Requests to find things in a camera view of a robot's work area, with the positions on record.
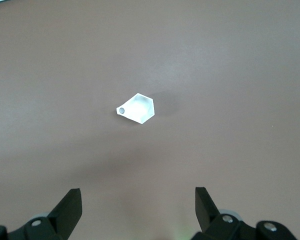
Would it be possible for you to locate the white faceted plastic cup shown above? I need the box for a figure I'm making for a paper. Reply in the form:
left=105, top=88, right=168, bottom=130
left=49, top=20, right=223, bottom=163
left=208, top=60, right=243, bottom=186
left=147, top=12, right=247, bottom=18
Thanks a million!
left=114, top=92, right=157, bottom=125

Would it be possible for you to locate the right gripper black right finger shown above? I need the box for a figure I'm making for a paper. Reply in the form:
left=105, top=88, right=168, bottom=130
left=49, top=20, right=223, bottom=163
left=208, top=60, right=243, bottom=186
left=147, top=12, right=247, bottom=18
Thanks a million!
left=194, top=186, right=298, bottom=240

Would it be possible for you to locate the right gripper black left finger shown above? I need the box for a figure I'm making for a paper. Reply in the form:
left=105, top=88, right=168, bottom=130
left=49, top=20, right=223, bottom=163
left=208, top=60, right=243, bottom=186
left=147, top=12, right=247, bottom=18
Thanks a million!
left=0, top=187, right=83, bottom=240

